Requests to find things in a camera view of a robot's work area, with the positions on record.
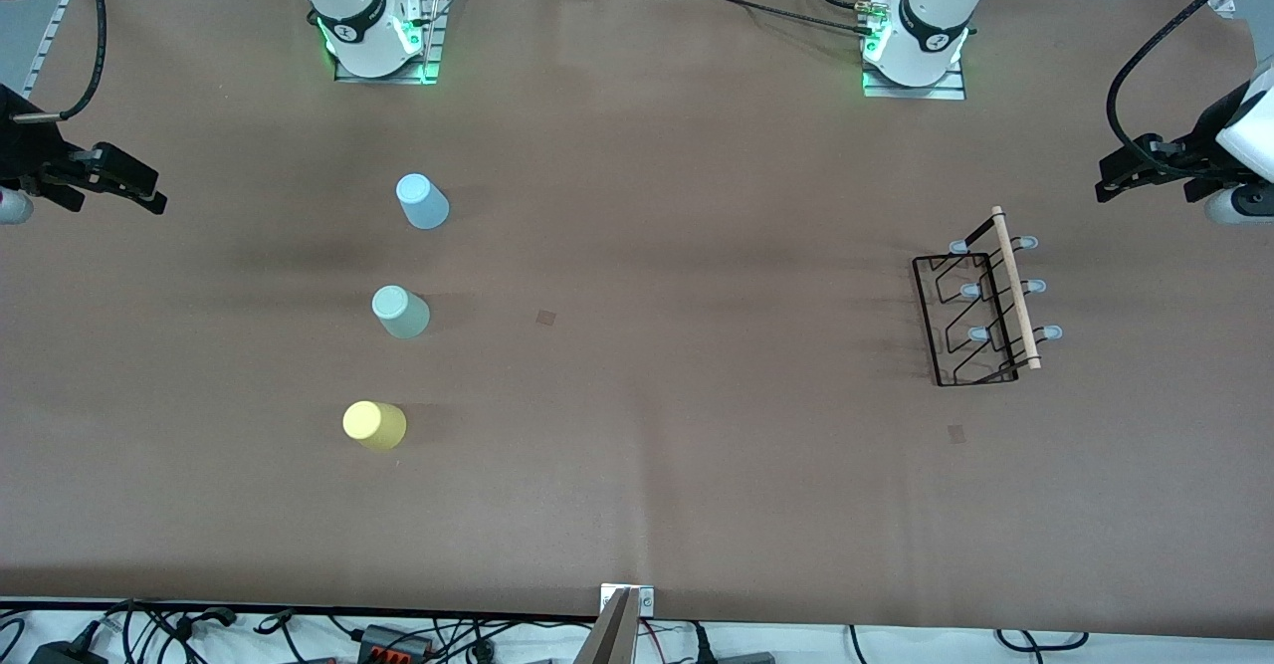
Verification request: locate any black wire cup holder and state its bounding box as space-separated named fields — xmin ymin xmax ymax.
xmin=912 ymin=206 xmax=1064 ymax=387

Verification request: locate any pale green plastic cup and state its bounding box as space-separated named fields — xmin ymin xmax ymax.
xmin=371 ymin=285 xmax=431 ymax=340

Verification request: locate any yellow plastic cup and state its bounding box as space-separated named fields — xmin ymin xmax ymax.
xmin=342 ymin=400 xmax=407 ymax=451

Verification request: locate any light blue plastic cup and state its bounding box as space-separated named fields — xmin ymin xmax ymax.
xmin=396 ymin=173 xmax=451 ymax=231

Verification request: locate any brown paper table cover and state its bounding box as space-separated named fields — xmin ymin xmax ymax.
xmin=0 ymin=0 xmax=1274 ymax=637

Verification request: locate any black power adapter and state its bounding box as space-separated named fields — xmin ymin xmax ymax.
xmin=28 ymin=639 xmax=108 ymax=664

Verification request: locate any black box with orange connectors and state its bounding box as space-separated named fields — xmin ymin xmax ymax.
xmin=358 ymin=624 xmax=436 ymax=661

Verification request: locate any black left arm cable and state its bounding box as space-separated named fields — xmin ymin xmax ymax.
xmin=1107 ymin=0 xmax=1274 ymax=182

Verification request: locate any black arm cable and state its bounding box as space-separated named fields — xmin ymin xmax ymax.
xmin=1107 ymin=0 xmax=1274 ymax=182
xmin=10 ymin=0 xmax=107 ymax=124

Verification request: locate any silver aluminium rail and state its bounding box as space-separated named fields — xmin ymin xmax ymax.
xmin=18 ymin=0 xmax=106 ymax=98

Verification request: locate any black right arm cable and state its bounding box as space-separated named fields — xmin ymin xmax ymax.
xmin=10 ymin=0 xmax=107 ymax=124

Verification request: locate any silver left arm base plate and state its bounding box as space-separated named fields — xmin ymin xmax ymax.
xmin=862 ymin=57 xmax=967 ymax=101

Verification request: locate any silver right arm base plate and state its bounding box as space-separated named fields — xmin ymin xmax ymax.
xmin=333 ymin=0 xmax=446 ymax=85

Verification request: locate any thin black base cable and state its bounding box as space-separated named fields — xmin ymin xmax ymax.
xmin=637 ymin=0 xmax=882 ymax=40

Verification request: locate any tangled black cable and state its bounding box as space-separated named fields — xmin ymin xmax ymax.
xmin=100 ymin=599 xmax=240 ymax=664

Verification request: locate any looped black cable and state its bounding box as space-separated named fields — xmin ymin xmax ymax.
xmin=995 ymin=629 xmax=1088 ymax=653

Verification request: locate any silver metal bracket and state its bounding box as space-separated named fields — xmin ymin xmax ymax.
xmin=600 ymin=584 xmax=655 ymax=617

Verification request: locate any grey metal camera pole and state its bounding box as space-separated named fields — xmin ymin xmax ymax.
xmin=575 ymin=589 xmax=643 ymax=664

